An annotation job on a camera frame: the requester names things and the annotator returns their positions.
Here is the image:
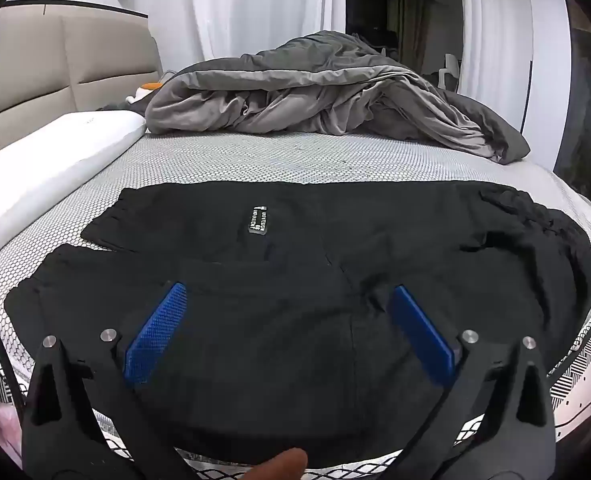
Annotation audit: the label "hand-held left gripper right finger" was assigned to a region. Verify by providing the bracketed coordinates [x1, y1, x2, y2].
[386, 285, 559, 480]

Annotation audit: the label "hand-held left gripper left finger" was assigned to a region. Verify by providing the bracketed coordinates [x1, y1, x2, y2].
[21, 282, 201, 480]

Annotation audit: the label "black pants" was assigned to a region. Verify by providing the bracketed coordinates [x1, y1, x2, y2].
[4, 180, 591, 466]

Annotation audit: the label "person's left hand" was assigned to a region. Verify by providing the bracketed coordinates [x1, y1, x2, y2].
[248, 447, 309, 480]

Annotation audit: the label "black white patterned bedsheet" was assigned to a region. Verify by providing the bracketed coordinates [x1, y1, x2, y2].
[550, 320, 591, 431]

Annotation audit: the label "pink cloth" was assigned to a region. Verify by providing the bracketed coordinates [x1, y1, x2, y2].
[0, 400, 26, 461]

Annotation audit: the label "white pillow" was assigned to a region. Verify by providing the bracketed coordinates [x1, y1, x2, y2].
[0, 111, 147, 271]

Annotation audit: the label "bed with honeycomb cover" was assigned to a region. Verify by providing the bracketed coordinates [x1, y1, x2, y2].
[0, 127, 591, 480]

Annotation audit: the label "orange white plush toy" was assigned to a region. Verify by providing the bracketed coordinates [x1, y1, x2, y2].
[126, 82, 162, 105]

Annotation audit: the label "grey duvet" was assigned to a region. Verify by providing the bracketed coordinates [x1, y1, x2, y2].
[145, 31, 531, 164]

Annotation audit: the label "white chair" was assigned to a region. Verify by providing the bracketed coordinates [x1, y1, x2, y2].
[434, 54, 460, 95]

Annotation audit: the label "beige padded headboard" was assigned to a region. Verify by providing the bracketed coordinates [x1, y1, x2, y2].
[0, 2, 162, 163]

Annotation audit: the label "white curtain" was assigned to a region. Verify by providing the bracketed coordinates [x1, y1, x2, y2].
[148, 0, 346, 78]
[458, 0, 571, 171]

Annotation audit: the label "brown curtain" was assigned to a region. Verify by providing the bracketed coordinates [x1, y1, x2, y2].
[388, 0, 429, 68]

